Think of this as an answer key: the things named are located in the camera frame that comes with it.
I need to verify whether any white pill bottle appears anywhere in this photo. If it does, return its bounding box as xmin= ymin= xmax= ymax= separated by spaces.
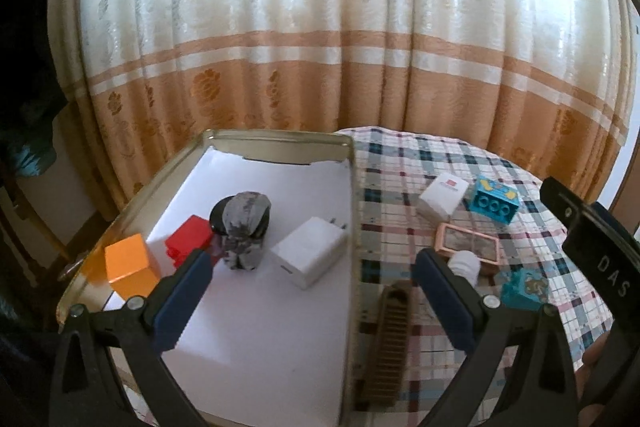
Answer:
xmin=447 ymin=251 xmax=482 ymax=287

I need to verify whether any orange toy cube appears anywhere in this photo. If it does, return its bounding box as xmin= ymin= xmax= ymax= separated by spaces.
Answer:
xmin=104 ymin=234 xmax=162 ymax=300

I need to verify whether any blue bear toy brick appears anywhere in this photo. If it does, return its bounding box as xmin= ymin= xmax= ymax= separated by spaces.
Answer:
xmin=500 ymin=269 xmax=549 ymax=311

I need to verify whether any pink framed makeup palette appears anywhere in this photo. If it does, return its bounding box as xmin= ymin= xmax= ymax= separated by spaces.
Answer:
xmin=434 ymin=223 xmax=501 ymax=277

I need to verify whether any red toy brick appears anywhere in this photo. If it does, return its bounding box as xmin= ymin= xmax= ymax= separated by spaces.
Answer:
xmin=165 ymin=215 xmax=214 ymax=269

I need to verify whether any brown wooden comb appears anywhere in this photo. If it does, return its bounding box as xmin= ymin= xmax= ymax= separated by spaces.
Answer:
xmin=359 ymin=281 xmax=413 ymax=407

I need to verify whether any long blue toy brick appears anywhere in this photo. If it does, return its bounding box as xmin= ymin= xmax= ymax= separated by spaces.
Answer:
xmin=469 ymin=176 xmax=520 ymax=225

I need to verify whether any white rectangular carton box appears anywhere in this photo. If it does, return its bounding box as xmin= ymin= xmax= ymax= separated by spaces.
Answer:
xmin=416 ymin=172 xmax=470 ymax=223

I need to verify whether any grey black rock toy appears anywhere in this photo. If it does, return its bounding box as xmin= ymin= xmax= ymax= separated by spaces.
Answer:
xmin=209 ymin=191 xmax=271 ymax=271

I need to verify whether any white power adapter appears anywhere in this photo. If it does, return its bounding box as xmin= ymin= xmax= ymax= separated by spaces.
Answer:
xmin=271 ymin=217 xmax=348 ymax=289

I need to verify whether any person's right hand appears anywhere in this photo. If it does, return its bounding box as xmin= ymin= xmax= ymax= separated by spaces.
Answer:
xmin=575 ymin=332 xmax=610 ymax=398

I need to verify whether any gold metal tin tray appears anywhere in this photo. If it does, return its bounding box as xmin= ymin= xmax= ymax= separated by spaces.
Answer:
xmin=56 ymin=130 xmax=358 ymax=426

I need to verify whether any plaid tablecloth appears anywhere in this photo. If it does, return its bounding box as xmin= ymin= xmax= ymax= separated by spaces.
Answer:
xmin=336 ymin=126 xmax=614 ymax=427

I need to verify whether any cream and tan curtain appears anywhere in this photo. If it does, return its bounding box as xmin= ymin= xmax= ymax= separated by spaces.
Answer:
xmin=49 ymin=0 xmax=638 ymax=206

